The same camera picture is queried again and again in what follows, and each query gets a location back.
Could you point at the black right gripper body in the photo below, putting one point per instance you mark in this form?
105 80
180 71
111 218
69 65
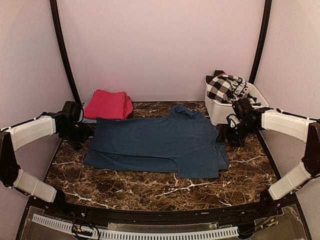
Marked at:
236 136

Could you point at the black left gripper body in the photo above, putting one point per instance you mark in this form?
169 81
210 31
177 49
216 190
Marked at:
77 134

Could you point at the pink trousers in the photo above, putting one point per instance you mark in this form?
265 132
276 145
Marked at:
108 105

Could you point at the dark blue garment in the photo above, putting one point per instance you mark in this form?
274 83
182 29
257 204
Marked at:
185 143

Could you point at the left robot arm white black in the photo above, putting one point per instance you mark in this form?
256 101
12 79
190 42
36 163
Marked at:
25 150

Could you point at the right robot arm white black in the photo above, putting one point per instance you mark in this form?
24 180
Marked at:
293 141

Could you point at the black shirt white lettering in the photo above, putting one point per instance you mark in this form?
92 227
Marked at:
239 89

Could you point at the black white checkered shirt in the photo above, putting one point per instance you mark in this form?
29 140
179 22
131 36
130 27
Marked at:
217 87

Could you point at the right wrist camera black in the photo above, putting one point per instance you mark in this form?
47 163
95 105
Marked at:
242 107

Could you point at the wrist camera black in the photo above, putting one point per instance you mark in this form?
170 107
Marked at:
242 107
72 110

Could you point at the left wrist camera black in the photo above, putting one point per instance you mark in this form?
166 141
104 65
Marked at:
72 110

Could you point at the black curved front rail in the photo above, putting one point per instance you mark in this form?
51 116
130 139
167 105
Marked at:
241 214

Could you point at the white slotted cable duct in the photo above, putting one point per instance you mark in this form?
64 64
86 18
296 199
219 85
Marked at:
118 231

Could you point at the right black corner post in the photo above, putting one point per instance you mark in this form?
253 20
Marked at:
261 40

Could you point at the black corner post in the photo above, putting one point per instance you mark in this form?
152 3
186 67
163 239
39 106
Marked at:
261 40
63 50

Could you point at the left black corner post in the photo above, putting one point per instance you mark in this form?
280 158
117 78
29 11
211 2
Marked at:
63 50

